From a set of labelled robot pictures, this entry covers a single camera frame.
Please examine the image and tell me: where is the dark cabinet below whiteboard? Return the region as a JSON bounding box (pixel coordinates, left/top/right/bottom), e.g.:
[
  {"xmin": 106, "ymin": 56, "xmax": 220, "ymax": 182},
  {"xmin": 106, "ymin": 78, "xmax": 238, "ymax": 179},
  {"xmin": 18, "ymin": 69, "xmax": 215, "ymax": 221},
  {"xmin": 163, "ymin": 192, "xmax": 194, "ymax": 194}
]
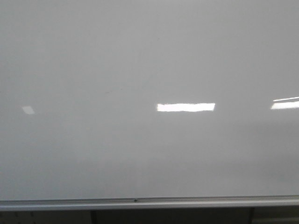
[{"xmin": 90, "ymin": 208, "xmax": 254, "ymax": 224}]

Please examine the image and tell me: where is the white whiteboard with aluminium frame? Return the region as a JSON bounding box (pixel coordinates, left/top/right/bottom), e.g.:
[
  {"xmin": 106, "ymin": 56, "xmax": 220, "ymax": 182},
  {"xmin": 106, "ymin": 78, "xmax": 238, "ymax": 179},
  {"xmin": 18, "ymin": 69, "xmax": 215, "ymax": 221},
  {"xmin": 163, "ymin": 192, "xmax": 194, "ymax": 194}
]
[{"xmin": 0, "ymin": 0, "xmax": 299, "ymax": 211}]

